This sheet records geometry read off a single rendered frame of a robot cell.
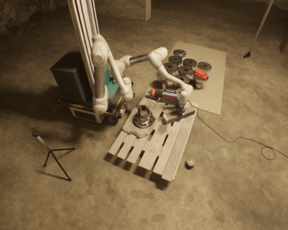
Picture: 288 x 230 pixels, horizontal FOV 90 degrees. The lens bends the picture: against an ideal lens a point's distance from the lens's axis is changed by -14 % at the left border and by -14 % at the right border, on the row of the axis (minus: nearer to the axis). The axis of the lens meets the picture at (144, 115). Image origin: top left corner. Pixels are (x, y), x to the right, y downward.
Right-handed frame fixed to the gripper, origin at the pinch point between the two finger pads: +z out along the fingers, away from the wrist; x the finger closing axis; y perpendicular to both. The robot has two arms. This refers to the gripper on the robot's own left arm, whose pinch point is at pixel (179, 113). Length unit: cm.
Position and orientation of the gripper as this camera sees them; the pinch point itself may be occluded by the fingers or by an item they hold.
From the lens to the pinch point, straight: 223.4
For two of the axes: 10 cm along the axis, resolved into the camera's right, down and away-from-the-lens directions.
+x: -3.9, -7.1, 5.9
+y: 9.2, -3.0, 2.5
